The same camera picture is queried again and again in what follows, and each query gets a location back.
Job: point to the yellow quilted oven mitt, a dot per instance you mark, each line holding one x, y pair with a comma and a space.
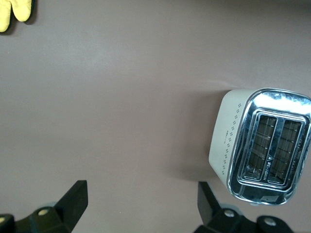
22, 9

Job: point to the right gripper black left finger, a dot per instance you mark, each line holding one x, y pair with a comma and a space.
68, 208

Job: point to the brown table cover mat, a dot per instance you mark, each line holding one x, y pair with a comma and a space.
121, 109

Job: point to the white and chrome toaster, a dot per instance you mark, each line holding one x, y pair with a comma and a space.
222, 136

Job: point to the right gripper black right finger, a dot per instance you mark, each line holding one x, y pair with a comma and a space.
206, 208

